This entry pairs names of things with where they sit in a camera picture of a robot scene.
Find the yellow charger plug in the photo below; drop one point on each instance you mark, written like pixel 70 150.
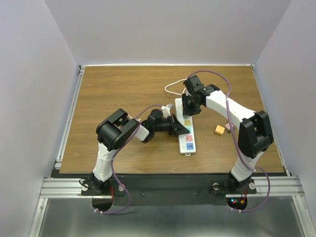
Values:
pixel 219 130

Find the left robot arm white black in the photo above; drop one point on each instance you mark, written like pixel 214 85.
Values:
pixel 117 130

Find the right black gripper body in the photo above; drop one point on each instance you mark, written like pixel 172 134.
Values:
pixel 189 104

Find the brown pink charger plug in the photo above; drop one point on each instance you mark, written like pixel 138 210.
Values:
pixel 229 128

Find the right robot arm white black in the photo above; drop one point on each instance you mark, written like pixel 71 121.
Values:
pixel 254 128

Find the teal charger plug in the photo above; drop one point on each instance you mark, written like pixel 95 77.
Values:
pixel 185 115

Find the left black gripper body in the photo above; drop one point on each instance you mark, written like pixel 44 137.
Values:
pixel 164 126

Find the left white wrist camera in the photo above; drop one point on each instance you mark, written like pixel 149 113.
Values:
pixel 166 110

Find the white power strip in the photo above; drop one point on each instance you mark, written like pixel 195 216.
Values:
pixel 187 145

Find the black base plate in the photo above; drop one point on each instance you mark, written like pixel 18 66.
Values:
pixel 165 189

